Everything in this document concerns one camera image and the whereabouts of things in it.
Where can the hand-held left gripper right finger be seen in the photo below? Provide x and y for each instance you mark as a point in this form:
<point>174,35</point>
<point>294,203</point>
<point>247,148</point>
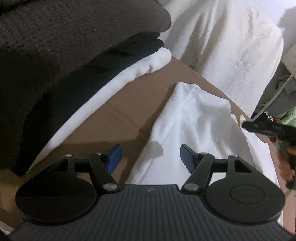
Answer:
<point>187,158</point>

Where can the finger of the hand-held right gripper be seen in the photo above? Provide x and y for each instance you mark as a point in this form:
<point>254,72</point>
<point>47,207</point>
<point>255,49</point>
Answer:
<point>266,128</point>

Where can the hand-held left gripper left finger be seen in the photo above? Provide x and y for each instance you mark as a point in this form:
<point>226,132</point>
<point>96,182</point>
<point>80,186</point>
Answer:
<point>114,158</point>

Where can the cream waffle shirt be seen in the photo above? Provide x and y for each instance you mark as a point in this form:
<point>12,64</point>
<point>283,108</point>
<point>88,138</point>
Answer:
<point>196,120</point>

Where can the person's right hand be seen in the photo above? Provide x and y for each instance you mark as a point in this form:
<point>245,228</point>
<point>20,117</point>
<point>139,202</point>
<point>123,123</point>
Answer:
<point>287,171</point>

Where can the light green garment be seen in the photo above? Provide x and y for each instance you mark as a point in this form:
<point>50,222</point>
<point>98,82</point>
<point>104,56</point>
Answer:
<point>289,118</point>

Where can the grey knit cloth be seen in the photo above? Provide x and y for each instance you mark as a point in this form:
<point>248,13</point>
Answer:
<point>286,104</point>

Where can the cream cloth bundle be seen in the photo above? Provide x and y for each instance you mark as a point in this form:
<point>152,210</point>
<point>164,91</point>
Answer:
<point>290,58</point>

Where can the black folded garment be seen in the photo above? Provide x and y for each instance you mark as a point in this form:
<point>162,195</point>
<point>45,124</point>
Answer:
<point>57,104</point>

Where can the cream draped cloth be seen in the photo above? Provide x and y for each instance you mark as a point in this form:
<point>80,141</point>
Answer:
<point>219,34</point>

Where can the dark brown folded sweater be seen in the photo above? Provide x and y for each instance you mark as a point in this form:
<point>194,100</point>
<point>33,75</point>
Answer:
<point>69,34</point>

